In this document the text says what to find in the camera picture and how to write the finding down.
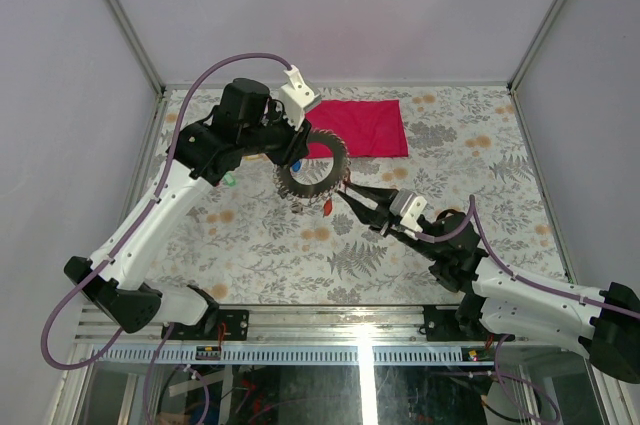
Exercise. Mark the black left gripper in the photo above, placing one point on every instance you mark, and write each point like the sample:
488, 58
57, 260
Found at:
295, 144

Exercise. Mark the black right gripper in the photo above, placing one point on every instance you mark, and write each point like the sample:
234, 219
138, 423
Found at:
370, 215

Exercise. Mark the grey disc with key rings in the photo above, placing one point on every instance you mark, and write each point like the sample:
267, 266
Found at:
318, 178

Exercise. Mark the green tag key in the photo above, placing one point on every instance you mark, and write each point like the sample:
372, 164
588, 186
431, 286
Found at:
229, 180

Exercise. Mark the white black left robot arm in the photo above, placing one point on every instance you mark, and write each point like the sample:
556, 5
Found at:
248, 120

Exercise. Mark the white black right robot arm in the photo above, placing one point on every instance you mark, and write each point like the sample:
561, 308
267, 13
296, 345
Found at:
601, 325

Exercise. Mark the red tag key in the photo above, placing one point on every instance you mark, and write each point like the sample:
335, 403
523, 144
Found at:
327, 208

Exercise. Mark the red folded cloth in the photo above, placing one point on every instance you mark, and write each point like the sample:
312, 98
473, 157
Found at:
370, 129

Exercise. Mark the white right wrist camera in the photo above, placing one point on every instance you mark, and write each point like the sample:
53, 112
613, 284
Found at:
408, 206

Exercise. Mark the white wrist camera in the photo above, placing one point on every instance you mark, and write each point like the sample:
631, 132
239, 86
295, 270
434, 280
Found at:
297, 97
408, 206

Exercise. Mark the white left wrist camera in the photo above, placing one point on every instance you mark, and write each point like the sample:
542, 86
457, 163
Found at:
297, 97

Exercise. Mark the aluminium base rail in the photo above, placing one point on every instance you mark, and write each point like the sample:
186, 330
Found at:
383, 325

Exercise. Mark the white slotted cable duct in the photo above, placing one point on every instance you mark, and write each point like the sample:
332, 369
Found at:
246, 354

